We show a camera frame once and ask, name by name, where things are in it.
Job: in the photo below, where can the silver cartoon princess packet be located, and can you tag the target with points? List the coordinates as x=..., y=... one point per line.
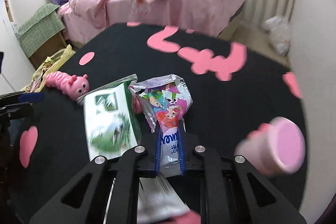
x=164, y=100

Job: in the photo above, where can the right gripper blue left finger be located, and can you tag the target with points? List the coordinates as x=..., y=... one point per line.
x=157, y=150

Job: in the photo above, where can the white plastic bag on floor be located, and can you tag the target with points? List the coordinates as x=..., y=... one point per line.
x=279, y=30

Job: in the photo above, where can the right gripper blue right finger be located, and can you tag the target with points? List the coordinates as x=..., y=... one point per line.
x=181, y=150

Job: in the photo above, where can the pink caterpillar toy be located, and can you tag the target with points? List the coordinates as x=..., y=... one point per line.
x=72, y=86

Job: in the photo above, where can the pink jar with lid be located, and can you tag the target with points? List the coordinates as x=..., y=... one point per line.
x=277, y=147

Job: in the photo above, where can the green checkered cloth nightstand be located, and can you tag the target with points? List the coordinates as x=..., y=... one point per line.
x=41, y=36

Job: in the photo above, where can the green white snack packet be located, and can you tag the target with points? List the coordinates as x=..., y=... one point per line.
x=111, y=126

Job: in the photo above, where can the yellow trash bag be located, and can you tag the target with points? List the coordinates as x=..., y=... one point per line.
x=51, y=64

